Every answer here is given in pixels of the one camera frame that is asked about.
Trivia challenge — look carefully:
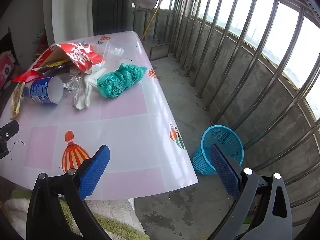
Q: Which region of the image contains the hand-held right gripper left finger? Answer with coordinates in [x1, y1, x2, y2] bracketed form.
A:
[26, 144, 112, 240]

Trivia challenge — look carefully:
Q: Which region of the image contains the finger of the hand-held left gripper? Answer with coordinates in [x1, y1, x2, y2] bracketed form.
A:
[0, 120, 20, 159]

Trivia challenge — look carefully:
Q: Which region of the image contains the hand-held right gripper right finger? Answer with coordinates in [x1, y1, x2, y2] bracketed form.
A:
[207, 144, 293, 240]

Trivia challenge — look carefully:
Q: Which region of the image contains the yellow foil packet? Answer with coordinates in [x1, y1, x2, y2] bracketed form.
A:
[10, 82, 25, 118]

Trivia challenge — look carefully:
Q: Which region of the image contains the blue plastic waste basket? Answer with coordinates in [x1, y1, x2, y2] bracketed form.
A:
[192, 124, 244, 175]

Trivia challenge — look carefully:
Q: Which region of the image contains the plastic bottle with blue cap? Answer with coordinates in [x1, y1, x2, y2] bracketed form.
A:
[22, 76, 64, 105]

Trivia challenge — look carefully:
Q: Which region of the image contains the white cloth glove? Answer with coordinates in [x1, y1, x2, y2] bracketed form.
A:
[74, 65, 107, 110]

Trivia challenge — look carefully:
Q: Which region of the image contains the green plastic bag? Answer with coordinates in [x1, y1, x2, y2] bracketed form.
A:
[97, 64, 148, 99]

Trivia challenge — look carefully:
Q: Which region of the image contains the red snack bag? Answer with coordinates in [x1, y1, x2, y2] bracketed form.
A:
[31, 42, 105, 75]

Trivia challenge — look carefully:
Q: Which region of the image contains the clear plastic cup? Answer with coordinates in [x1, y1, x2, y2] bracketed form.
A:
[101, 41, 125, 60]

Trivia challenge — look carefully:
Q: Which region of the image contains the fuzzy green white robe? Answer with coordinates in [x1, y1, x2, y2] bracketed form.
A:
[0, 190, 150, 240]

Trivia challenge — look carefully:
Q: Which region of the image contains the small red wrapper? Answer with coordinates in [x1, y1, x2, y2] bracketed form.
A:
[12, 70, 44, 82]

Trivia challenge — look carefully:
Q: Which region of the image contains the pink flower box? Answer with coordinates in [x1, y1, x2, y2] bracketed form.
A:
[0, 51, 15, 89]

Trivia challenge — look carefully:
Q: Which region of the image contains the steel balcony railing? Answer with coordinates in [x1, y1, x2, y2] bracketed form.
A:
[130, 0, 320, 230]

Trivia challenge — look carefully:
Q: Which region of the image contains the clear crumpled plastic wrap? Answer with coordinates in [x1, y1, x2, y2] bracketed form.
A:
[60, 73, 83, 103]

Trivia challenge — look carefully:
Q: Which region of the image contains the dark brown packet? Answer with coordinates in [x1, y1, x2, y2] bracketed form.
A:
[37, 62, 73, 77]

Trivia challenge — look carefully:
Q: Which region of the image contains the framed mesh screen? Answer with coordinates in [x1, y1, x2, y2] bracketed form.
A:
[149, 39, 170, 61]

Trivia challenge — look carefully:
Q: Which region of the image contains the dark cabinet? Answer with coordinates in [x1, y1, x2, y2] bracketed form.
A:
[92, 0, 132, 37]

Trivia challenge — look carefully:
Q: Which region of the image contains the yellow broom handle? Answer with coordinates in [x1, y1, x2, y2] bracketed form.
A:
[141, 7, 159, 42]

